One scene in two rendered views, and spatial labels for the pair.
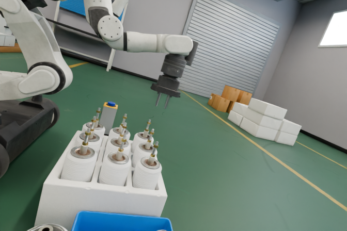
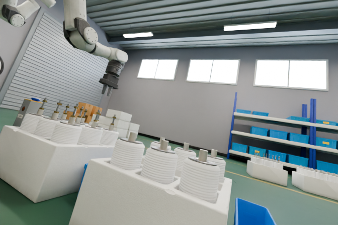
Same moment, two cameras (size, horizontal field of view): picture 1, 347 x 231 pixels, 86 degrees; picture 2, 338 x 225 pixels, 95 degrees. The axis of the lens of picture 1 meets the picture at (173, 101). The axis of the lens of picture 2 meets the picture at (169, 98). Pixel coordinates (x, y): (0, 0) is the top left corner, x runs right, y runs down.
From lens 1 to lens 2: 0.59 m
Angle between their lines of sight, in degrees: 52
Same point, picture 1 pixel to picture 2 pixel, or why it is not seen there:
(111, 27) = (92, 35)
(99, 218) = not seen: hidden behind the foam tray
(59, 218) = (62, 180)
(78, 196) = (79, 154)
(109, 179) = (94, 141)
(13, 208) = not seen: outside the picture
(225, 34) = (71, 59)
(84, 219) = not seen: hidden behind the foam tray
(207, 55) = (53, 75)
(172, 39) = (119, 52)
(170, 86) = (114, 81)
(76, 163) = (74, 129)
